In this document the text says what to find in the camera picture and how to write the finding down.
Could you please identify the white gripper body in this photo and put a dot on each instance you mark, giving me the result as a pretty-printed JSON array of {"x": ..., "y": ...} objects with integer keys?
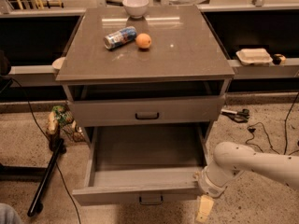
[{"x": 210, "y": 187}]

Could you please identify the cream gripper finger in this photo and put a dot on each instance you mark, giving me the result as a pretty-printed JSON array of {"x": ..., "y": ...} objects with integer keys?
[{"x": 205, "y": 205}]

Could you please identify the grey drawer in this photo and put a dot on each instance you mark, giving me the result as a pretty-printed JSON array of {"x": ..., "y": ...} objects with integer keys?
[
  {"x": 146, "y": 164},
  {"x": 146, "y": 111}
]

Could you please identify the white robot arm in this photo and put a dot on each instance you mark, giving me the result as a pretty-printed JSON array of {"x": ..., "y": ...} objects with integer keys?
[{"x": 230, "y": 161}]

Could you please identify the grey top drawer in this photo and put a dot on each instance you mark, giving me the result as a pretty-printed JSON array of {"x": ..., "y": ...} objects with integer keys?
[{"x": 146, "y": 111}]

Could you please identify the grey drawer cabinet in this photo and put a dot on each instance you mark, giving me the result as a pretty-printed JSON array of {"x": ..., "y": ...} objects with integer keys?
[{"x": 183, "y": 60}]

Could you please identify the black scissors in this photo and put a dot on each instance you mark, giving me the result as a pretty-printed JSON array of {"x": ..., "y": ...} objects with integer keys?
[{"x": 237, "y": 116}]

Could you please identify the white takeout container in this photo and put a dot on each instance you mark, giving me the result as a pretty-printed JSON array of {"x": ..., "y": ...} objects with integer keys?
[{"x": 253, "y": 56}]

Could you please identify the small black yellow object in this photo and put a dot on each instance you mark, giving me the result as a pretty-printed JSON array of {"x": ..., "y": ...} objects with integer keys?
[{"x": 279, "y": 59}]

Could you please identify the orange fruit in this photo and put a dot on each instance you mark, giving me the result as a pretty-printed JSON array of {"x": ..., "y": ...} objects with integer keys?
[{"x": 143, "y": 41}]

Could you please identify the black pole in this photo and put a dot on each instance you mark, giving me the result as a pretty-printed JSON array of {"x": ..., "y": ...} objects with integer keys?
[{"x": 36, "y": 204}]

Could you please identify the blue soda can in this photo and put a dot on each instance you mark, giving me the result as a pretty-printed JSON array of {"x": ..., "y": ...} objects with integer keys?
[{"x": 120, "y": 38}]

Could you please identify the white bowl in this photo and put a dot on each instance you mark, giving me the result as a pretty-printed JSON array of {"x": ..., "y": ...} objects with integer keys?
[{"x": 135, "y": 8}]

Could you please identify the blue jeans knee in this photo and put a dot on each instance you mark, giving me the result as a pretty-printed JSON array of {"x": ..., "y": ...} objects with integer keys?
[{"x": 8, "y": 215}]

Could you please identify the wire basket with items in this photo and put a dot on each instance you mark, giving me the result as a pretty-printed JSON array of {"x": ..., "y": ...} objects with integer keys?
[{"x": 61, "y": 119}]

